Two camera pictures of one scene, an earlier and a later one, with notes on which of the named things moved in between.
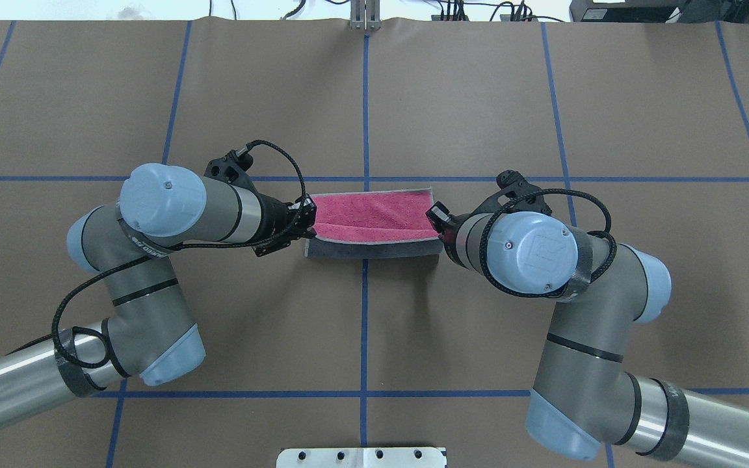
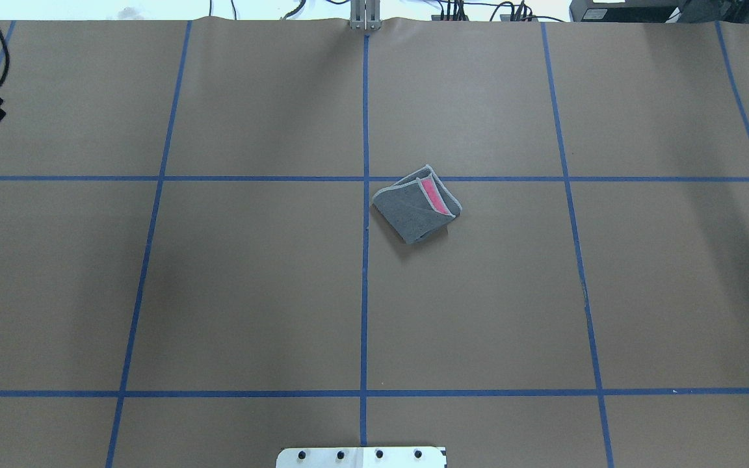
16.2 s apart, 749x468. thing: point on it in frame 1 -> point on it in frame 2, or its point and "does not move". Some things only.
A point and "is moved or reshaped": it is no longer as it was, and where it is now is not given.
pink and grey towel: x=372 y=223 is moved or reshaped
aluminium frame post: x=365 y=15 does not move
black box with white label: x=631 y=11 does not move
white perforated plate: x=361 y=457 does not move
